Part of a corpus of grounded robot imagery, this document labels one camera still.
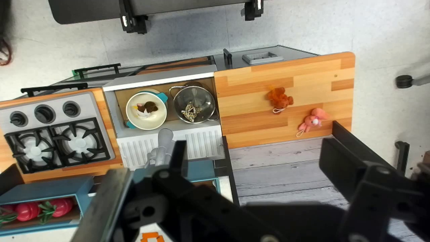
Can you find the wooden cutting board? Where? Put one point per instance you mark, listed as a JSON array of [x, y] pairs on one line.
[[250, 102]]

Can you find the brown plushy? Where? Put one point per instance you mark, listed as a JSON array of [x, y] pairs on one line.
[[148, 108]]

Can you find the white ribbed drainboard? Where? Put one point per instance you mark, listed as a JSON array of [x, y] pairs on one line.
[[135, 149]]

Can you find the toy kitchen sink basin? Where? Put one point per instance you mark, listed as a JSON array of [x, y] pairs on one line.
[[172, 128]]

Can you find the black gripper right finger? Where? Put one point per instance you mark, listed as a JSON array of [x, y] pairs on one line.
[[384, 202]]

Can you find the toy gas stove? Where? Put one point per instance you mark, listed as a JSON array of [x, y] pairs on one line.
[[49, 143]]

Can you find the teal planter box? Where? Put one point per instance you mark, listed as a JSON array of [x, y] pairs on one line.
[[45, 190]]

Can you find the yellow patterned plushy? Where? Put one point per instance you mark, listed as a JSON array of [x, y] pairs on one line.
[[190, 112]]

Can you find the grey metal rail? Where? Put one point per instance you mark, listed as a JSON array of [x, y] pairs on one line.
[[105, 202]]

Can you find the orange plushy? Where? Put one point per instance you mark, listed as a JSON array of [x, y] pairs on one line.
[[277, 97]]

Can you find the grey drawer pull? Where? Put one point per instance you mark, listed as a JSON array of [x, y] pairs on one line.
[[262, 58]]

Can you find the black perforated board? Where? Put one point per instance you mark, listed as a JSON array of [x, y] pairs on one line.
[[89, 9]]

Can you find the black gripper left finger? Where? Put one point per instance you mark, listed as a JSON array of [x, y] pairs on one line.
[[202, 210]]

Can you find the pink plushy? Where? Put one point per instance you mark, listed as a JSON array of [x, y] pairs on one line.
[[316, 117]]

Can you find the red toy radish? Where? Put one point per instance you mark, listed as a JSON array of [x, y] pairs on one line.
[[61, 207], [27, 211]]

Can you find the teal pot cream inside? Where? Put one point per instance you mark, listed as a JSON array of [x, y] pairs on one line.
[[136, 120]]

